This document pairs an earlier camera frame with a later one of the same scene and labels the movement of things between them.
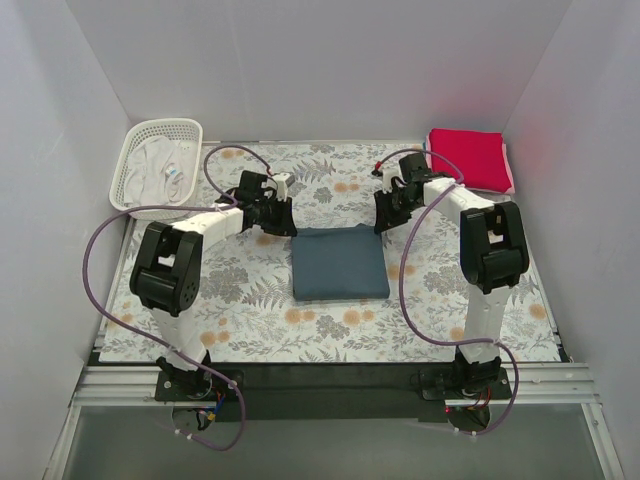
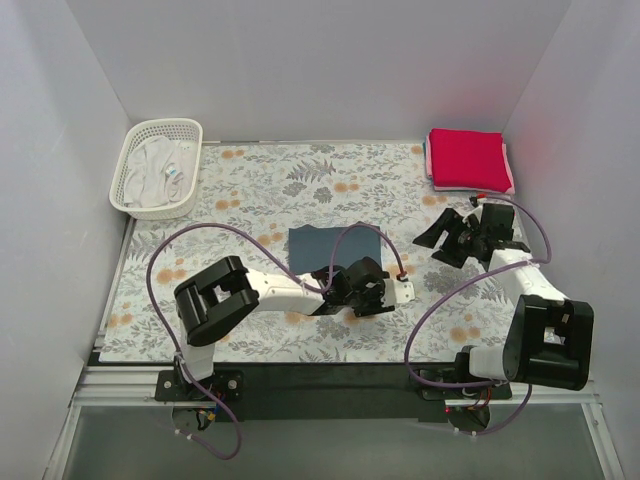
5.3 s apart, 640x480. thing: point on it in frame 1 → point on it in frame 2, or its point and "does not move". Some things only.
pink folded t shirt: [508, 192] does not move
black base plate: [331, 391] does not move
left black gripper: [279, 215] → [373, 305]
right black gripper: [390, 208] → [458, 242]
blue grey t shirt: [338, 263] does not move
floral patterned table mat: [328, 253] does not move
